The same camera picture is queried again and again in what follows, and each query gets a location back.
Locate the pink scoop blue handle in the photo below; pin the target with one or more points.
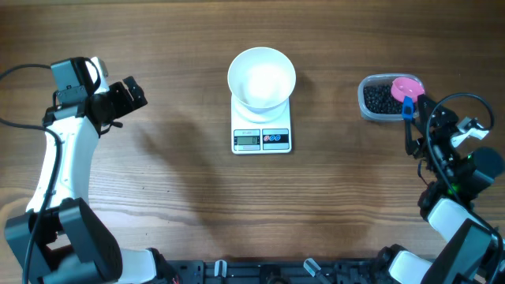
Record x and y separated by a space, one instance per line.
406 90

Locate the black beans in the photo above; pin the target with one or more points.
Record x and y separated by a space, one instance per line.
379 100

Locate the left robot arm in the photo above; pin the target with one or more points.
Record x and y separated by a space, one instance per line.
59 239

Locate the white digital kitchen scale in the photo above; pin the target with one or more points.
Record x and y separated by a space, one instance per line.
259 134

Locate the clear plastic container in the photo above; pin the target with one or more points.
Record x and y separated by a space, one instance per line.
377 79

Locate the white bowl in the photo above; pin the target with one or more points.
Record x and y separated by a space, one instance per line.
261 78

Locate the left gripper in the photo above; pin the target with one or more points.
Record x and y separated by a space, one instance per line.
118 92

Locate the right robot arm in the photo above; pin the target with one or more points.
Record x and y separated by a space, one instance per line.
474 248

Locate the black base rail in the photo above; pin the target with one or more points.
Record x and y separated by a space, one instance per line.
223 272

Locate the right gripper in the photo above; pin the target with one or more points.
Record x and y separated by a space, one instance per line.
447 121

